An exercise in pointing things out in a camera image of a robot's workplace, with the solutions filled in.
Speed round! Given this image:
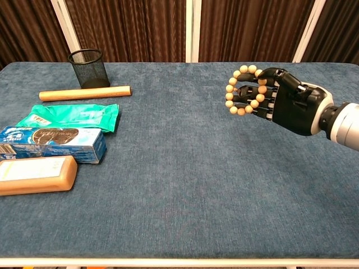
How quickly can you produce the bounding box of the white partition post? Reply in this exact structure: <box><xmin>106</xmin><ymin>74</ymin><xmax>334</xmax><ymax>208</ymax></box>
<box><xmin>291</xmin><ymin>0</ymin><xmax>328</xmax><ymax>63</ymax></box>
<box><xmin>185</xmin><ymin>0</ymin><xmax>202</xmax><ymax>63</ymax></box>
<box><xmin>50</xmin><ymin>0</ymin><xmax>82</xmax><ymax>63</ymax></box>

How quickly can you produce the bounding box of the wooden bead bracelet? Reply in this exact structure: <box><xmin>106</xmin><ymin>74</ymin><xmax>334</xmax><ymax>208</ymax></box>
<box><xmin>225</xmin><ymin>64</ymin><xmax>268</xmax><ymax>116</ymax></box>

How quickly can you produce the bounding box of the blue cookie box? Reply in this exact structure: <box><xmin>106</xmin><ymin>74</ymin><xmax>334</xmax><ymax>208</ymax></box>
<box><xmin>0</xmin><ymin>126</ymin><xmax>108</xmax><ymax>164</ymax></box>

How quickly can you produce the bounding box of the green snack pouch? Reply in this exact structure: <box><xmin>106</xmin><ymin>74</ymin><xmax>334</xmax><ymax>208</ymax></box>
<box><xmin>15</xmin><ymin>103</ymin><xmax>121</xmax><ymax>133</ymax></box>

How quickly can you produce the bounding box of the black mesh pen cup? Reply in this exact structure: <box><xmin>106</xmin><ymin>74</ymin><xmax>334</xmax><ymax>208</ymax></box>
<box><xmin>67</xmin><ymin>49</ymin><xmax>111</xmax><ymax>89</ymax></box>

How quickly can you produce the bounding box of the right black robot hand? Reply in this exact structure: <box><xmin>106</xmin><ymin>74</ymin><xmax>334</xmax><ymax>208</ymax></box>
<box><xmin>234</xmin><ymin>67</ymin><xmax>334</xmax><ymax>137</ymax></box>

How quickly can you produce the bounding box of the wooden rolling stick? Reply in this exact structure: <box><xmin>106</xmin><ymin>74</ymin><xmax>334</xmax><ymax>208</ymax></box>
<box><xmin>39</xmin><ymin>85</ymin><xmax>132</xmax><ymax>102</ymax></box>

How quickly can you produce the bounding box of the white table frame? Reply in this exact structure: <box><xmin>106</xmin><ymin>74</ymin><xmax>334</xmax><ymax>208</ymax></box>
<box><xmin>0</xmin><ymin>257</ymin><xmax>359</xmax><ymax>269</ymax></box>

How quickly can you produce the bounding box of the blue table cloth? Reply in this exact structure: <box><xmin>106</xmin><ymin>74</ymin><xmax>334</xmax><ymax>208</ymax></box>
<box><xmin>0</xmin><ymin>61</ymin><xmax>359</xmax><ymax>260</ymax></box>

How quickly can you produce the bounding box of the brown pleated curtain panel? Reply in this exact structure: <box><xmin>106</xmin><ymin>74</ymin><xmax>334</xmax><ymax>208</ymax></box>
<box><xmin>199</xmin><ymin>0</ymin><xmax>317</xmax><ymax>63</ymax></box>
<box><xmin>0</xmin><ymin>0</ymin><xmax>71</xmax><ymax>71</ymax></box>
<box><xmin>63</xmin><ymin>0</ymin><xmax>187</xmax><ymax>63</ymax></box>
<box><xmin>301</xmin><ymin>0</ymin><xmax>359</xmax><ymax>67</ymax></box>

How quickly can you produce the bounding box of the brown drink bottle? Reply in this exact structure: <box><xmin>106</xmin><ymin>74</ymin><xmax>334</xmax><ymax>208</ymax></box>
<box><xmin>0</xmin><ymin>155</ymin><xmax>79</xmax><ymax>196</ymax></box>

